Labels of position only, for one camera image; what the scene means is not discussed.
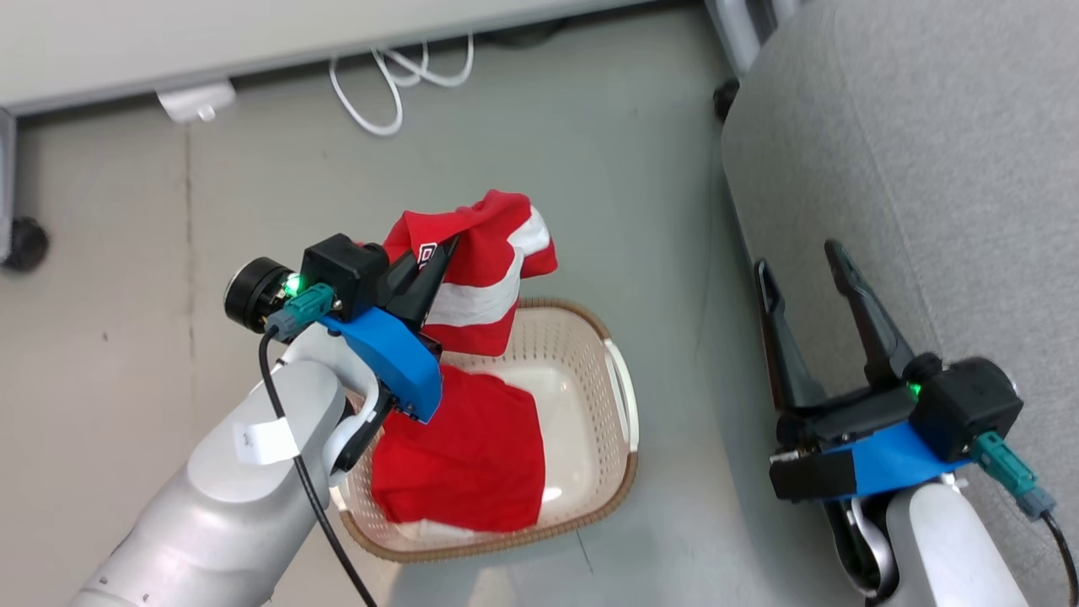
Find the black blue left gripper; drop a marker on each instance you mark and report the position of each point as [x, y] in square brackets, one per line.
[383, 354]

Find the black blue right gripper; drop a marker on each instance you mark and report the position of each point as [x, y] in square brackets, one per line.
[952, 413]

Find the red jersey with white stripes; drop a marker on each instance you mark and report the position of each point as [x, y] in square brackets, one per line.
[489, 278]

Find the plain red garment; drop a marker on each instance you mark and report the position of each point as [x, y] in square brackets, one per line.
[472, 455]

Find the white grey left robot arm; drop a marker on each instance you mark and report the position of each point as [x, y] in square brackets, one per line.
[228, 497]

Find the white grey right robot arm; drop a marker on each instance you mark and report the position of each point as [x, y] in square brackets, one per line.
[944, 548]

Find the cream perforated laundry basket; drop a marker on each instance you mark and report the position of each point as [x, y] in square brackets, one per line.
[590, 405]

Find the grey fabric sofa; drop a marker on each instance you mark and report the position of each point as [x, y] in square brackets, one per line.
[927, 169]

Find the small black caster wheel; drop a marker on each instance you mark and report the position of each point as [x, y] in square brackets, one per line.
[726, 99]

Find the white power adapter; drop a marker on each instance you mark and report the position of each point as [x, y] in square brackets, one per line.
[198, 99]

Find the wide white partition panel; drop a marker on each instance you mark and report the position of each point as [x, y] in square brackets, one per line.
[253, 34]

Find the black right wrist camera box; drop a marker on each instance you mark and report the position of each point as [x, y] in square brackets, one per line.
[813, 478]

